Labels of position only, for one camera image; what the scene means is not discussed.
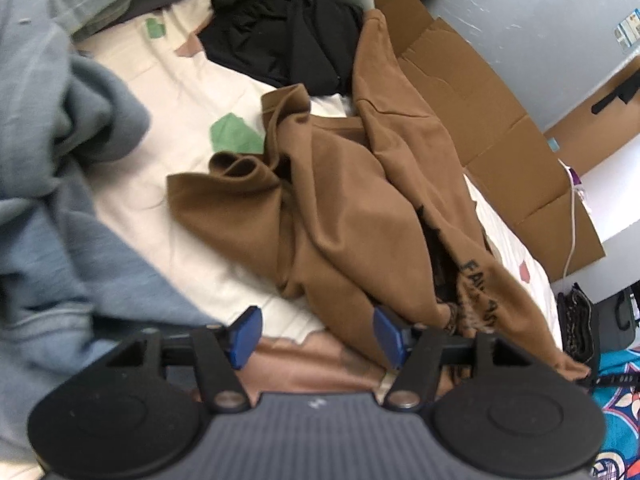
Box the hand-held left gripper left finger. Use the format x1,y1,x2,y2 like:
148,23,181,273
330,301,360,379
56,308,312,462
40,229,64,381
102,305,264,415

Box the white cable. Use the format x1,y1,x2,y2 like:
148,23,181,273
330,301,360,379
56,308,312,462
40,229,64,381
560,160,591,281

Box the black strap object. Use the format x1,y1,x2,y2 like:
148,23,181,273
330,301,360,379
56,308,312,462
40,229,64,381
591,67,640,116

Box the cardboard sheet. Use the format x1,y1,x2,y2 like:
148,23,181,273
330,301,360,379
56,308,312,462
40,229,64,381
357,0,606,281

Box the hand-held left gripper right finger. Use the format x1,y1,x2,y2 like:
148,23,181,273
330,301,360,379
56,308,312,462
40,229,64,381
372,306,546,413

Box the leopard print garment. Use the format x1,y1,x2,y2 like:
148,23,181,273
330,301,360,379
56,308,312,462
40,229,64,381
562,292,593,361

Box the sticker label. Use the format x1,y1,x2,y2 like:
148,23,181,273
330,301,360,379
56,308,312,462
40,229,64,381
614,9,640,55

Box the cardboard box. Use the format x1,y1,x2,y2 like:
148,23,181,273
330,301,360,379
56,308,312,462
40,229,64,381
545,57,640,176

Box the blue floral cloth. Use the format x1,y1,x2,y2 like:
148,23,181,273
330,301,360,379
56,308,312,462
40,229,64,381
590,345,640,480

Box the brown printed t-shirt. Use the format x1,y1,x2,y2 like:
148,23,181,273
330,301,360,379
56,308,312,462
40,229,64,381
166,9,591,381

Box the black crumpled garment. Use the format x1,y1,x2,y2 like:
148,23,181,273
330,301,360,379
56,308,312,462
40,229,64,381
197,0,366,97

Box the dark grey bag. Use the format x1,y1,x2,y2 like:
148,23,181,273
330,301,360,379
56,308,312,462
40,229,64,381
597,285,640,353

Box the white printed blanket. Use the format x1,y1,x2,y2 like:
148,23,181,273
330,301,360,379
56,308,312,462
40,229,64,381
72,0,566,406

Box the blue-grey garment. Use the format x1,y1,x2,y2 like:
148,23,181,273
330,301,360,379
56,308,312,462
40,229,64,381
0,0,236,471

